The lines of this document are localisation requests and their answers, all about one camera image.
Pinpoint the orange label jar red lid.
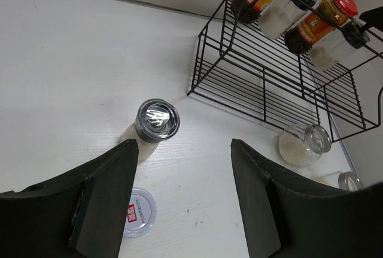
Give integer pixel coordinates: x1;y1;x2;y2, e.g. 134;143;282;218
285;0;358;55

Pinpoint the black pump cap salt bottle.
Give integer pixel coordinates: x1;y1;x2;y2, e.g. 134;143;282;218
259;0;317;40

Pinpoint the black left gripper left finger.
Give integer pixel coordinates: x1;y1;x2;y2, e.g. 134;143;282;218
1;139;138;257

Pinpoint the round glass jar metal rim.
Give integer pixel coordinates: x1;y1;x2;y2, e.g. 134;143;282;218
278;124;332;168

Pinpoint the black wire rack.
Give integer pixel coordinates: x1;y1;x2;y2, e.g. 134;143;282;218
190;0;382;142

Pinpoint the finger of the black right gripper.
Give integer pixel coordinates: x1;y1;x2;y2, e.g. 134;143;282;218
359;6;383;28

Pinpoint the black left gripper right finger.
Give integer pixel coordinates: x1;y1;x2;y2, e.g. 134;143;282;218
231;139;382;257

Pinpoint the black knob cap salt bottle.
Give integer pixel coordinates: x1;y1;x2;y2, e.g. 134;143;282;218
308;20;370;71

